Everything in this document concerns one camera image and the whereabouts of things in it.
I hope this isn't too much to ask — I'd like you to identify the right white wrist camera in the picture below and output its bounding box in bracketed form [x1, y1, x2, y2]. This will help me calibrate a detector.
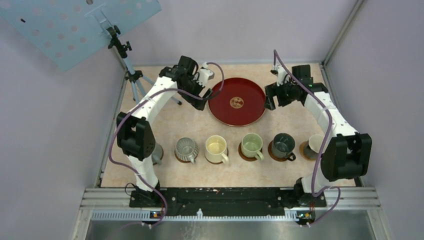
[270, 64, 291, 87]

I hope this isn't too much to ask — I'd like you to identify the black cup white inside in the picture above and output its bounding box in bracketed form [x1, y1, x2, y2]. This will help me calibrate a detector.
[302, 134, 324, 161]

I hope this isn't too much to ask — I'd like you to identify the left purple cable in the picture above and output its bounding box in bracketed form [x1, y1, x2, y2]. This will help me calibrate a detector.
[107, 61, 225, 229]

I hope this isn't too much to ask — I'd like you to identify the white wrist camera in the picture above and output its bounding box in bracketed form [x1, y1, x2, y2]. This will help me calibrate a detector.
[196, 62, 215, 87]
[270, 64, 291, 87]

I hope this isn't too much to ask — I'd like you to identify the red round tray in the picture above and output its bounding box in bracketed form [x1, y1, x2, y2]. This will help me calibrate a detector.
[208, 77, 266, 127]

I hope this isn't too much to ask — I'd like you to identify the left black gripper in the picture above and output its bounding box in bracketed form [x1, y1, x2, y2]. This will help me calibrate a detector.
[178, 75, 212, 111]

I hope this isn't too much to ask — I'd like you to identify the blue perforated board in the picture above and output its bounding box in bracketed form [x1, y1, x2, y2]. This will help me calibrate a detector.
[0, 0, 162, 71]

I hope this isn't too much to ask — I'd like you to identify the cream yellow mug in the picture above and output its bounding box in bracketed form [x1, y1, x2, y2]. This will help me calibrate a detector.
[204, 135, 229, 157]

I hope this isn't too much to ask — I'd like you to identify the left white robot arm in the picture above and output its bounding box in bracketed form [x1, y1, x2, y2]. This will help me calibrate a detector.
[116, 56, 214, 207]

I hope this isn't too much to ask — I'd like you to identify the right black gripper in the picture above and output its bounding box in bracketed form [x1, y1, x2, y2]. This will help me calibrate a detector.
[263, 77, 298, 111]

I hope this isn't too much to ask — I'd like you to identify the dark green cup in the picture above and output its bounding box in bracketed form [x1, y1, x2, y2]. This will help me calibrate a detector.
[272, 133, 297, 162]

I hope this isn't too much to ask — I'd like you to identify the light woven coaster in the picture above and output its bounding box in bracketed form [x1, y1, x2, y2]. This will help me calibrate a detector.
[298, 141, 315, 161]

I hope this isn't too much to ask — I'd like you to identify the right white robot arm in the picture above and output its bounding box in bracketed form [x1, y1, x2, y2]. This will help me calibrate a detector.
[264, 64, 372, 207]

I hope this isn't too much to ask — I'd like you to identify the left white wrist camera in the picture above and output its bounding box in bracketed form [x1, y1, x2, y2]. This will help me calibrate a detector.
[196, 62, 215, 87]

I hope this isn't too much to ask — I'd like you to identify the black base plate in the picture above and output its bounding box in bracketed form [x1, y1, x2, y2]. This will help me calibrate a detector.
[129, 187, 327, 217]

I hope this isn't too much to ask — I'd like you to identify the light green cup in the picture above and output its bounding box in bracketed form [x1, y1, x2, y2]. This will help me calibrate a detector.
[241, 133, 264, 161]

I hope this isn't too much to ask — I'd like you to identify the grey blue mug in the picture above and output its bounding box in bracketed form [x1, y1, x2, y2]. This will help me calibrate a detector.
[151, 143, 164, 165]

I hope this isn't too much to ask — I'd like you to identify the striped white grey cup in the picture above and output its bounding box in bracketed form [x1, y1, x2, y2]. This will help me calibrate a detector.
[174, 137, 199, 163]

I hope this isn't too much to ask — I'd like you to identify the light blue tripod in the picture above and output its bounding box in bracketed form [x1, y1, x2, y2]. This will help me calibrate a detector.
[105, 25, 183, 106]

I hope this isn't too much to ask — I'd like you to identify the aluminium frame rail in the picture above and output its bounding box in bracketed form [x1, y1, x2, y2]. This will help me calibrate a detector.
[72, 187, 393, 240]

